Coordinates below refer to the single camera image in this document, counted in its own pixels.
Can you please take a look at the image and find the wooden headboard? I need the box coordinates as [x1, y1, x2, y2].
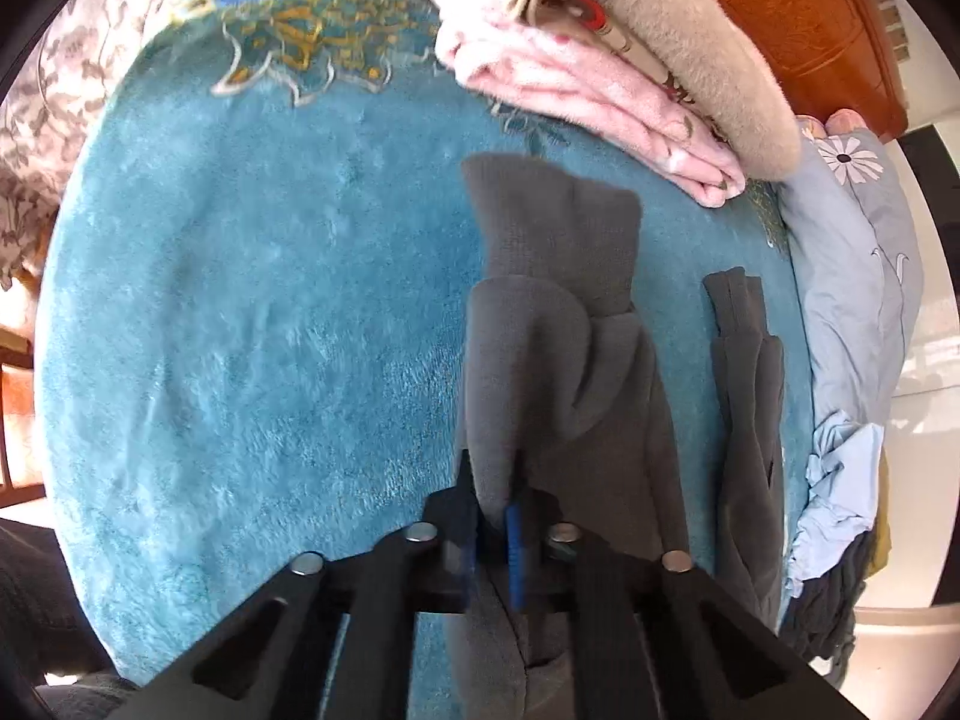
[675, 0, 910, 143]

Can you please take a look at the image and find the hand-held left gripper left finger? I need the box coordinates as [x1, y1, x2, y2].
[103, 450, 481, 720]

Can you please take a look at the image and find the dark knitted garment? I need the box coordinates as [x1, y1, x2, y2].
[780, 521, 877, 680]

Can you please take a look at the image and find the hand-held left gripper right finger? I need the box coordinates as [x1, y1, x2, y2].
[505, 491, 871, 720]

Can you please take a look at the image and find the brown leaf-patterned curtain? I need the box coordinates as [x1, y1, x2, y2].
[0, 0, 218, 292]

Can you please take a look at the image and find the teal plush blanket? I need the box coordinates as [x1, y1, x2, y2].
[34, 0, 815, 687]

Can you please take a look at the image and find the patterned folded cloth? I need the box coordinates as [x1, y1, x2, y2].
[504, 0, 732, 147]

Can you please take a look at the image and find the wooden chair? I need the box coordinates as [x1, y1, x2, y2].
[0, 326, 47, 511]

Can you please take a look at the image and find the beige plush blanket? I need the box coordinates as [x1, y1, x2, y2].
[504, 0, 803, 181]

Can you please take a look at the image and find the dark grey sweater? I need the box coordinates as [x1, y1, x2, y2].
[448, 152, 787, 720]

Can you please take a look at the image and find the pink folded blanket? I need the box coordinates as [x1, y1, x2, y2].
[424, 0, 747, 209]

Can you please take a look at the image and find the light blue floral quilt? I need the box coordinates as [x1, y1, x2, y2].
[776, 111, 925, 601]

